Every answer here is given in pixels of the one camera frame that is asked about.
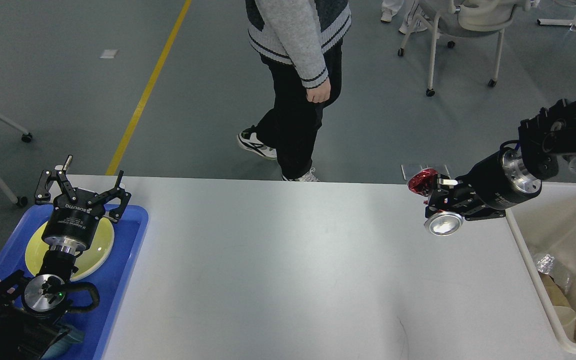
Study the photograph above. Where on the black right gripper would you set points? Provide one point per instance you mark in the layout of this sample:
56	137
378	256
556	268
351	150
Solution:
501	181

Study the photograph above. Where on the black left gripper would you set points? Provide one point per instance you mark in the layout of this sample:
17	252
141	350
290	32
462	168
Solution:
73	222

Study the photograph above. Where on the crushed red soda can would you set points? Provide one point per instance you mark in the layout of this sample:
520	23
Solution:
444	223

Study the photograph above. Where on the yellow plastic plate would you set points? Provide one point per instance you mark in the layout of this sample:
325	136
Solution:
36	248

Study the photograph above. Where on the aluminium foil tray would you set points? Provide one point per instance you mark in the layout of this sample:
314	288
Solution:
548	264

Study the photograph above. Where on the brown paper bag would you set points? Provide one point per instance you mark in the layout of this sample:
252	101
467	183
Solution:
555	294

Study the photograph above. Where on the teal green mug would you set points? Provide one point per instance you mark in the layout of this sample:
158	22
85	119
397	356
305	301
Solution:
64	343

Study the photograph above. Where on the white paper cup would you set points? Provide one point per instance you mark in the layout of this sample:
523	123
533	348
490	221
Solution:
567	319

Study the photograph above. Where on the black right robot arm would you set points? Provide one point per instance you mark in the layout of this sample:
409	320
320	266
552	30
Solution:
544	138

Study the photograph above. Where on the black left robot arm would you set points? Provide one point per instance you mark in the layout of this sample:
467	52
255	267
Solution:
31	308

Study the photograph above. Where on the right floor socket cover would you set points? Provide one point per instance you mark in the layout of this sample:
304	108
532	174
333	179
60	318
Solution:
440	168

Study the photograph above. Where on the floor socket cover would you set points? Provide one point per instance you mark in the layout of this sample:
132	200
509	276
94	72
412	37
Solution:
440	168
410	170

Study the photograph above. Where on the left floor socket cover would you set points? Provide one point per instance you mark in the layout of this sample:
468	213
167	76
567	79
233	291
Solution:
410	170

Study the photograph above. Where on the blue plastic tray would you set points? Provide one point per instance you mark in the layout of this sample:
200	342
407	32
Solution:
111	279

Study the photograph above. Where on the white grey office chair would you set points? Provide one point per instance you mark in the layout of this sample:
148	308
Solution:
465	19

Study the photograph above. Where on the person in black trousers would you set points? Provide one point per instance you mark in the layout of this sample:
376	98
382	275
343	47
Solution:
300	42

